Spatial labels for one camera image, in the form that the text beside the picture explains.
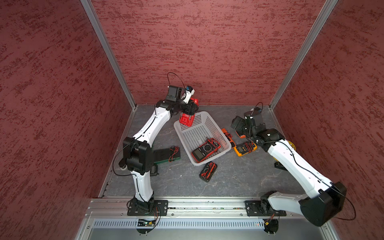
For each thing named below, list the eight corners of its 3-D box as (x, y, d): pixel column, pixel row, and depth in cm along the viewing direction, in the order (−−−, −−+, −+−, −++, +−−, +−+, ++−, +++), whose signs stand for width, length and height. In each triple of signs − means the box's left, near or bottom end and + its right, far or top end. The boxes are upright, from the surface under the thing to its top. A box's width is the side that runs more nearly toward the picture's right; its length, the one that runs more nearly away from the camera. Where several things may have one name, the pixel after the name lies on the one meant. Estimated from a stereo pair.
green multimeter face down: (155, 164, 90) (153, 162, 87) (155, 151, 96) (153, 148, 93) (181, 160, 92) (180, 157, 89) (179, 147, 98) (179, 144, 95)
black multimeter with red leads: (198, 177, 86) (198, 174, 83) (208, 162, 92) (209, 159, 89) (207, 184, 84) (208, 181, 80) (217, 168, 90) (218, 165, 86)
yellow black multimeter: (237, 157, 95) (239, 154, 91) (232, 149, 98) (234, 146, 95) (256, 150, 98) (258, 147, 94) (250, 143, 102) (252, 139, 98)
